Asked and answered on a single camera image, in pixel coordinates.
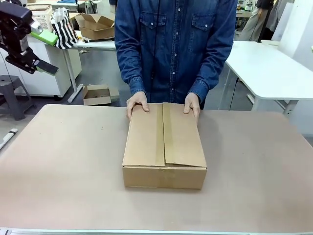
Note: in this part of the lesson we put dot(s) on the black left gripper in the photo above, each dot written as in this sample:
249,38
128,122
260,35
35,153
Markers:
13,34

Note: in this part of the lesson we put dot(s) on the brown cardboard shipping box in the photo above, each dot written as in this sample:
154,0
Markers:
163,137

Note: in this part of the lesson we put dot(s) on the person's left forearm denim sleeve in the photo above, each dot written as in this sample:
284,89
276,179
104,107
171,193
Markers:
210,71

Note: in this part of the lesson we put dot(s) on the person's right forearm denim sleeve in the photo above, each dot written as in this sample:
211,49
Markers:
130,68

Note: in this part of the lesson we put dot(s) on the large open cardboard box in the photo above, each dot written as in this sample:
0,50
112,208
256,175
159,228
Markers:
96,27

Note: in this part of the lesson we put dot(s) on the small open cardboard box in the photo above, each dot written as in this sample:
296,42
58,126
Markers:
97,95

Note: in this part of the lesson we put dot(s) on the person's right hand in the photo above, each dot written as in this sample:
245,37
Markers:
137,100

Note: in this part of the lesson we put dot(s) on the person's left hand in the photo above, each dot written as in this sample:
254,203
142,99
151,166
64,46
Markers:
193,102

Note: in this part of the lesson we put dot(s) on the white cabinet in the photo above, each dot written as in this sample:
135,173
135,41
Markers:
49,71

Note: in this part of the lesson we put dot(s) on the black white striped bag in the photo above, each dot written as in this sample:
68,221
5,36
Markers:
64,31

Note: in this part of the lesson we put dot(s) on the cream plastic basket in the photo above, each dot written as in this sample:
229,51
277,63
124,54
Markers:
42,17

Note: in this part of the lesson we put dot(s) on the grey plastic stool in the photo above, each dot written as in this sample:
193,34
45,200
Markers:
12,93

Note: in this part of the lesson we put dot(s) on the white desk with leg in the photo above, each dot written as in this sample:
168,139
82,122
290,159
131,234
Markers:
97,45

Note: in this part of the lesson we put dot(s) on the white marker pen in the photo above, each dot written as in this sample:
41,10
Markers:
8,135

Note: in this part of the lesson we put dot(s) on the person's torso denim shirt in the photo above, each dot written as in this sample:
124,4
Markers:
173,49

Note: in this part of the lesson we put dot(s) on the white rounded table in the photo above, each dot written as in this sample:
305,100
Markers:
269,71

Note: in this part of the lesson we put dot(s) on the white panel board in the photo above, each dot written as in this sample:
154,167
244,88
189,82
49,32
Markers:
296,24

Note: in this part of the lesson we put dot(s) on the dark wrist camera box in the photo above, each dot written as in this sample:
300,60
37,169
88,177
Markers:
14,9

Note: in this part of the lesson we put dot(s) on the aluminium frame rail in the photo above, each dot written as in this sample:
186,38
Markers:
156,232

